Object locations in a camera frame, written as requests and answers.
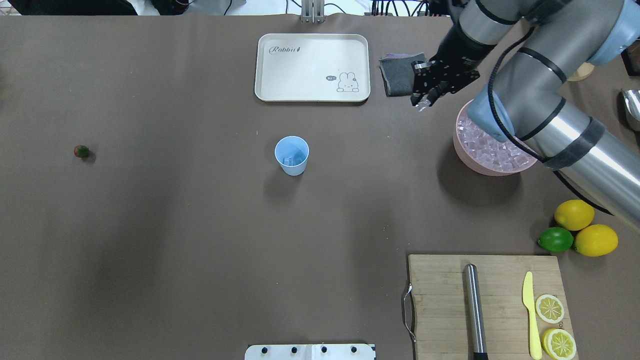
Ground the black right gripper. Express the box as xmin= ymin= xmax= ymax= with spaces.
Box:
xmin=410 ymin=60 xmax=480 ymax=112

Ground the clear ice cubes pile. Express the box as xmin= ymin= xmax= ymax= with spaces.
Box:
xmin=458 ymin=108 xmax=536 ymax=172

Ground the ice cube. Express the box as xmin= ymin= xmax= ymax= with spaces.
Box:
xmin=281 ymin=156 xmax=298 ymax=167

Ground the red strawberry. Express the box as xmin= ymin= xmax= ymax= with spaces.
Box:
xmin=73 ymin=145 xmax=92 ymax=159

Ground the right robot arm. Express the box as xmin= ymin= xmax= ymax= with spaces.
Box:
xmin=411 ymin=0 xmax=639 ymax=231

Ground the light blue cup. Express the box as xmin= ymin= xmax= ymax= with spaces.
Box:
xmin=274 ymin=136 xmax=310 ymax=176

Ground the metal ice scoop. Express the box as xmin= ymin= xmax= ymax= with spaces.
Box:
xmin=621 ymin=89 xmax=640 ymax=133

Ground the grey folded cloth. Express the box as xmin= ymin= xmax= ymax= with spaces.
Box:
xmin=378 ymin=52 xmax=426 ymax=97

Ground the pink bowl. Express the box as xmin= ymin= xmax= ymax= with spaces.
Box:
xmin=453 ymin=98 xmax=538 ymax=177

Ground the cream rabbit tray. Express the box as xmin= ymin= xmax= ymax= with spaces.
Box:
xmin=254 ymin=33 xmax=371 ymax=103

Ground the wooden glass stand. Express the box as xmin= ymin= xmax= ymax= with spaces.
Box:
xmin=567 ymin=62 xmax=595 ymax=82

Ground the yellow lemon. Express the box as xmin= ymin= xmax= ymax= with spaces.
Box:
xmin=573 ymin=224 xmax=619 ymax=257
xmin=553 ymin=199 xmax=595 ymax=231

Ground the green lime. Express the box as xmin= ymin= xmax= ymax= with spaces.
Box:
xmin=537 ymin=227 xmax=575 ymax=253

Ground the yellow plastic knife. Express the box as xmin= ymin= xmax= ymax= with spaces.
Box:
xmin=521 ymin=271 xmax=543 ymax=360

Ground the wooden cutting board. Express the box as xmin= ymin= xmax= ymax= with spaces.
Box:
xmin=407 ymin=254 xmax=568 ymax=360

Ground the steel muddler rod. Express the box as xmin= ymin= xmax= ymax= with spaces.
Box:
xmin=462 ymin=263 xmax=489 ymax=360

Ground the lemon slice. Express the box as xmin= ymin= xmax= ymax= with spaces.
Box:
xmin=534 ymin=294 xmax=566 ymax=324
xmin=542 ymin=328 xmax=578 ymax=360

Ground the aluminium frame post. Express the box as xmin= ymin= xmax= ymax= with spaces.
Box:
xmin=299 ymin=0 xmax=326 ymax=24

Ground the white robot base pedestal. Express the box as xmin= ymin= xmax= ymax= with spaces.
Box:
xmin=244 ymin=342 xmax=377 ymax=360

